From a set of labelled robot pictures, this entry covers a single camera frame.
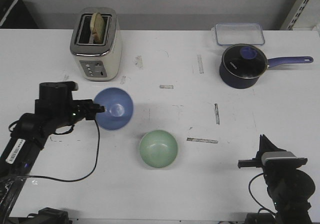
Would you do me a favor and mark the black box in corner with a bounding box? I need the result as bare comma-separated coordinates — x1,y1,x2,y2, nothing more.
0,0,38,29

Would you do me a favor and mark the bread slice in toaster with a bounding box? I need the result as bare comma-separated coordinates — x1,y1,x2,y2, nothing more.
90,12,105,44

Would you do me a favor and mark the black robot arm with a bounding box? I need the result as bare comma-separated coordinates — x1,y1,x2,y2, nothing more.
237,134,316,224
0,81,105,224

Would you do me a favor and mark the white two-slot toaster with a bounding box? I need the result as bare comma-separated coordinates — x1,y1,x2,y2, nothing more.
70,7,122,81

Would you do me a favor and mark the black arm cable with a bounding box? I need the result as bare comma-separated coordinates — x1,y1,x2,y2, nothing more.
14,119,101,183
248,173,276,214

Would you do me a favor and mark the clear plastic food container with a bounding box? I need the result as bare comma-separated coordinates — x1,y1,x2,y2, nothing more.
211,22,265,46

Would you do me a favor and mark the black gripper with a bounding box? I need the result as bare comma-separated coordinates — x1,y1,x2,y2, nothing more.
237,134,308,179
34,82,105,124

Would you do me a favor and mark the blue bowl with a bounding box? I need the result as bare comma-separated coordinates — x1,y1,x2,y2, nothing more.
94,87,134,131

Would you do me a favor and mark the dark blue saucepan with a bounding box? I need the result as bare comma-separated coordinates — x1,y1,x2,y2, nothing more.
219,56,314,89

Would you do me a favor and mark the green bowl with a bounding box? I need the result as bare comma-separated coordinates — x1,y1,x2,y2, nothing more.
139,130,179,169

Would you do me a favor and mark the white slotted shelf upright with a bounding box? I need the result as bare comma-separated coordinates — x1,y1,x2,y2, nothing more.
279,0,320,30

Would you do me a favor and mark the glass pot lid blue knob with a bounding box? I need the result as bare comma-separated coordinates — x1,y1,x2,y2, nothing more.
221,44,268,79

